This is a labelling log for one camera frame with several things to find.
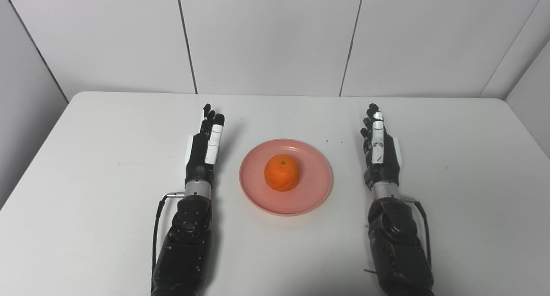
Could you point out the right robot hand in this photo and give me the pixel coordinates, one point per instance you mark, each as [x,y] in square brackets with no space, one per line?
[380,152]

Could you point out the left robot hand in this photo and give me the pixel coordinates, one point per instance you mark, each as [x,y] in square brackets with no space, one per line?
[204,152]

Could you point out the orange fruit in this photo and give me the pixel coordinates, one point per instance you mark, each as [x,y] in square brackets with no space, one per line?
[282,172]

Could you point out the pink plate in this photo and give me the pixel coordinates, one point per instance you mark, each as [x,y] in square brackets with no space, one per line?
[285,176]

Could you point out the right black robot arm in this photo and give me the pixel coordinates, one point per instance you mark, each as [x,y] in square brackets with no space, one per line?
[397,244]

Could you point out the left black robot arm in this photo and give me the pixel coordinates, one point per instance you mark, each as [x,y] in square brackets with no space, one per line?
[187,244]

